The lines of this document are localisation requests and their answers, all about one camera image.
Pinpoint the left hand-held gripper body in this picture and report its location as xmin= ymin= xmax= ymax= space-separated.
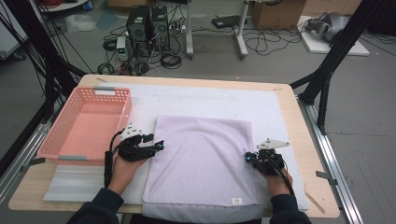
xmin=117 ymin=121 xmax=157 ymax=162

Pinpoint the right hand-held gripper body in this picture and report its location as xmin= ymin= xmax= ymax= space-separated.
xmin=252 ymin=137 xmax=290 ymax=177

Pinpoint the pale lilac towel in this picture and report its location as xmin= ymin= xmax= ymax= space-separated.
xmin=142 ymin=114 xmax=265 ymax=224

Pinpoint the pink plastic basket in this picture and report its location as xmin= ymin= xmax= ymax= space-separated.
xmin=36 ymin=86 xmax=134 ymax=166

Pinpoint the person's right hand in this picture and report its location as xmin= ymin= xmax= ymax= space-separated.
xmin=262 ymin=169 xmax=294 ymax=199

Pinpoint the person's left hand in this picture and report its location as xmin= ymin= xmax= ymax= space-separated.
xmin=108 ymin=153 xmax=148 ymax=195

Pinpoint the thin wooden stick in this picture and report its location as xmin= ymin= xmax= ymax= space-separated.
xmin=304 ymin=189 xmax=327 ymax=215

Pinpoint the white grid mat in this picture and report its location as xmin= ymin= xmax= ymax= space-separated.
xmin=43 ymin=82 xmax=310 ymax=211

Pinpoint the grey power supply unit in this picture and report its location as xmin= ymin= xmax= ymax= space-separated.
xmin=116 ymin=35 xmax=130 ymax=62

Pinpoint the black computer tower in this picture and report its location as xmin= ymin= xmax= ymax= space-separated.
xmin=150 ymin=6 xmax=171 ymax=52
xmin=125 ymin=6 xmax=153 ymax=58

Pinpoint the white power strip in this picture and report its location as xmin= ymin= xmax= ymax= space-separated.
xmin=168 ymin=23 xmax=187 ymax=33

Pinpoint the white metal stand leg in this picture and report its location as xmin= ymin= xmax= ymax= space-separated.
xmin=185 ymin=0 xmax=195 ymax=60
xmin=234 ymin=0 xmax=250 ymax=60

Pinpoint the white floor board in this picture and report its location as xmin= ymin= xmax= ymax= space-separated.
xmin=297 ymin=15 xmax=371 ymax=57

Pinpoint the blue sheet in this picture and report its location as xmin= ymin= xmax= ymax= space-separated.
xmin=95 ymin=10 xmax=121 ymax=31

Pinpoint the clear plastic bag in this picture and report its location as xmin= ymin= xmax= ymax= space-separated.
xmin=64 ymin=13 xmax=96 ymax=34

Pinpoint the black metal stand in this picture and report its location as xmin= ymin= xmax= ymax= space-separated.
xmin=289 ymin=0 xmax=389 ymax=136
xmin=0 ymin=0 xmax=88 ymax=125

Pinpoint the brown cardboard box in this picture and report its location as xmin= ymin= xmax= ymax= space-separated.
xmin=106 ymin=0 xmax=157 ymax=9
xmin=251 ymin=0 xmax=307 ymax=31
xmin=303 ymin=0 xmax=364 ymax=17

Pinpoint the black flat device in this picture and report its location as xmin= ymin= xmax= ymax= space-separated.
xmin=211 ymin=15 xmax=248 ymax=30

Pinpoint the grey rounded device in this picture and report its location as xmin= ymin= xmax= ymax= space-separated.
xmin=305 ymin=11 xmax=352 ymax=43

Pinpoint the round white table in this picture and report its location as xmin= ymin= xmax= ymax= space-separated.
xmin=36 ymin=0 xmax=91 ymax=13

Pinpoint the right hand-held gripper cable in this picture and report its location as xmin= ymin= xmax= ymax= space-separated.
xmin=269 ymin=153 xmax=296 ymax=197

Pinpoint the hand-held gripper cable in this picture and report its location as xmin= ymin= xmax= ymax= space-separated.
xmin=269 ymin=153 xmax=296 ymax=197
xmin=104 ymin=130 xmax=126 ymax=189

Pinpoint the left hand-held gripper cable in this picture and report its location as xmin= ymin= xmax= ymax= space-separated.
xmin=104 ymin=130 xmax=126 ymax=189

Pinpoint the grey metal bracket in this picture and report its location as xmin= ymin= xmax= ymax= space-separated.
xmin=315 ymin=170 xmax=339 ymax=187
xmin=20 ymin=157 xmax=47 ymax=173

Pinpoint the aluminium rail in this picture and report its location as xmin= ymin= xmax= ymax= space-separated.
xmin=298 ymin=98 xmax=364 ymax=224
xmin=0 ymin=122 xmax=52 ymax=204

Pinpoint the coiled black cable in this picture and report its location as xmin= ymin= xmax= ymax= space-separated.
xmin=160 ymin=51 xmax=183 ymax=70
xmin=96 ymin=62 xmax=116 ymax=76
xmin=102 ymin=38 xmax=118 ymax=52

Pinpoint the tangle of black cables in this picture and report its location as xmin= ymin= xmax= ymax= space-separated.
xmin=244 ymin=26 xmax=305 ymax=57

